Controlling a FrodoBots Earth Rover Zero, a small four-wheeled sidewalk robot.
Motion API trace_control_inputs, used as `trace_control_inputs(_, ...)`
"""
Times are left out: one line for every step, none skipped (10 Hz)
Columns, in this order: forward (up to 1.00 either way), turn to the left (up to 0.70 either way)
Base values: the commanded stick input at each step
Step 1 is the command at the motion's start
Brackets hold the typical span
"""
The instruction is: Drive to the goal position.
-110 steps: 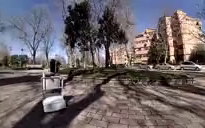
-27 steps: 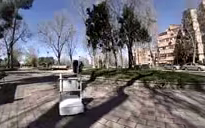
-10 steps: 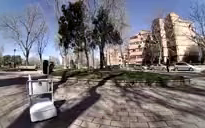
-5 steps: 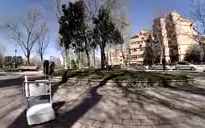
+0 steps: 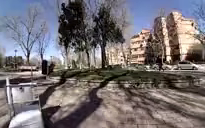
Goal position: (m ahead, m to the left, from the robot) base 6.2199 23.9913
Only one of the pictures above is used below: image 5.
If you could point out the low stone kerb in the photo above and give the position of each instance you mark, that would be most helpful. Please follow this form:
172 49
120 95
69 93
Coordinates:
130 83

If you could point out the group of dark trees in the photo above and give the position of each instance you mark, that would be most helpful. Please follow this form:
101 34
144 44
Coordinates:
90 30

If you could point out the orange apartment building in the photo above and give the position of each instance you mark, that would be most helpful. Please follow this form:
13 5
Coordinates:
140 46

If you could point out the tall beige apartment building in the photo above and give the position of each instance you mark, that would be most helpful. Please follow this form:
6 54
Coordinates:
180 33

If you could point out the silver car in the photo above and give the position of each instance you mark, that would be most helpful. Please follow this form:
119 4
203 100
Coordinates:
186 65

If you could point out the grey asphalt road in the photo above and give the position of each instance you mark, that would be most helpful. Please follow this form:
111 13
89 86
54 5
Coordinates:
3 75

